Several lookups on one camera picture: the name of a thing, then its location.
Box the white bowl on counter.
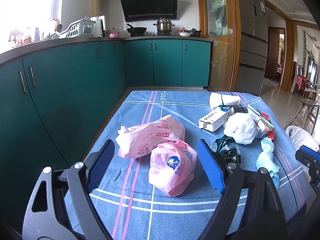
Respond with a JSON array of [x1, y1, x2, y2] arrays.
[[178, 32, 191, 37]]

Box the teal lower kitchen cabinets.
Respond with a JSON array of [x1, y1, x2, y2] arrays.
[[1, 38, 211, 232]]

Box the wooden stool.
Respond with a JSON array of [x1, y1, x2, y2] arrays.
[[287, 98, 319, 134]]

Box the black wok pan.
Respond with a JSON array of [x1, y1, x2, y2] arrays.
[[126, 23, 147, 37]]

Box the flat pink plastic bag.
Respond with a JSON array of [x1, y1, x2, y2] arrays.
[[116, 114, 185, 159]]

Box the white dish drying rack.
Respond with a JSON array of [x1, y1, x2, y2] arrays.
[[50, 16, 96, 40]]

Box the black range hood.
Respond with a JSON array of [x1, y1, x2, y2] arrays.
[[120, 0, 178, 22]]

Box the stainless steel stock pot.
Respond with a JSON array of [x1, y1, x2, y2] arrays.
[[153, 18, 175, 35]]

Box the grey multi-door refrigerator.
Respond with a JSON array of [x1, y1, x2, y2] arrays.
[[235, 0, 268, 96]]

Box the blue plaid tablecloth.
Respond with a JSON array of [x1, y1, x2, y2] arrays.
[[64, 89, 311, 240]]

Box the white bag-lined trash bin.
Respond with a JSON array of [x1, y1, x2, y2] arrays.
[[285, 125, 319, 152]]

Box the crumpled white plastic bag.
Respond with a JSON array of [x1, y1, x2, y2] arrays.
[[223, 113, 257, 145]]

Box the white blue cardboard box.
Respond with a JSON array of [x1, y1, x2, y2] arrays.
[[198, 106, 234, 132]]

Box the wooden glass sliding door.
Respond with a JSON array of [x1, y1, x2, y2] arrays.
[[198, 0, 241, 92]]

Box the bundled pink plastic bag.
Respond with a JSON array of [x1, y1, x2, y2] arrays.
[[149, 140, 197, 197]]

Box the light blue cloth wipe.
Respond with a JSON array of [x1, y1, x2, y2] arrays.
[[256, 137, 280, 189]]

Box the dark green foil wrapper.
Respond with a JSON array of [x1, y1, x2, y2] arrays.
[[210, 135, 241, 166]]

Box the small black lidded pot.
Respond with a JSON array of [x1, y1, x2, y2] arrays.
[[187, 28, 202, 37]]

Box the red white snack wrapper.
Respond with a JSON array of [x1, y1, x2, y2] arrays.
[[247, 105, 274, 140]]

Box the pink container on counter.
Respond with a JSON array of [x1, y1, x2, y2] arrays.
[[109, 32, 120, 38]]

